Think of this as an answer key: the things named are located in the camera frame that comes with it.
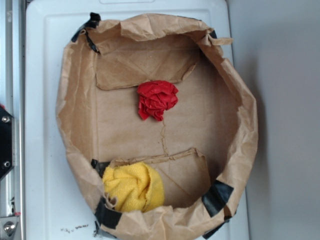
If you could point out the brown paper bag tray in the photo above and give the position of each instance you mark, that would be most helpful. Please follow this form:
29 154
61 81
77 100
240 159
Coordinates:
119 54

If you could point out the white plastic board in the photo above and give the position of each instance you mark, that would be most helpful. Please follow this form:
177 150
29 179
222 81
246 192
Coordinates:
42 125

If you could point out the black mounting bracket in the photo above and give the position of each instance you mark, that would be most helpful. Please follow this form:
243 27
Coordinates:
6 142

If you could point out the red crumpled cloth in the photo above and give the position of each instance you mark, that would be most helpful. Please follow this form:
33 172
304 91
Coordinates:
155 97

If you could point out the metal rail frame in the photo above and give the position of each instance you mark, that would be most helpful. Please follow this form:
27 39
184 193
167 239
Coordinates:
12 72

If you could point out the yellow cloth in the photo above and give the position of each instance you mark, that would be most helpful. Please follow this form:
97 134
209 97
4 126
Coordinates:
134 187

